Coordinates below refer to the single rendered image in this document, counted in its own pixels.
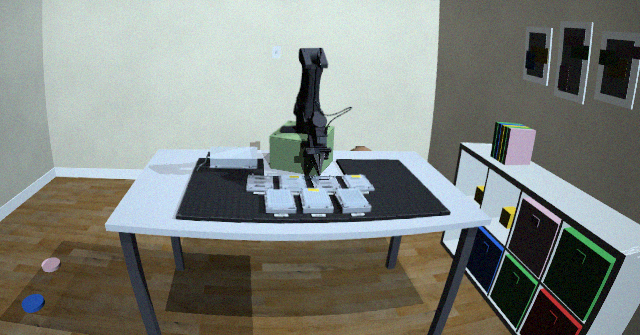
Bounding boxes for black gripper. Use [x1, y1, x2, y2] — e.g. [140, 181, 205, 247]
[303, 147, 331, 176]

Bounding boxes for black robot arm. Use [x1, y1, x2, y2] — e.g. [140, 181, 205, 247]
[280, 48, 328, 148]

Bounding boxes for white control panel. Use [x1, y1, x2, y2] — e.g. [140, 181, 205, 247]
[196, 147, 257, 171]

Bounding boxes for white lid park plate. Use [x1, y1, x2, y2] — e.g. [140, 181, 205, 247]
[310, 175, 342, 192]

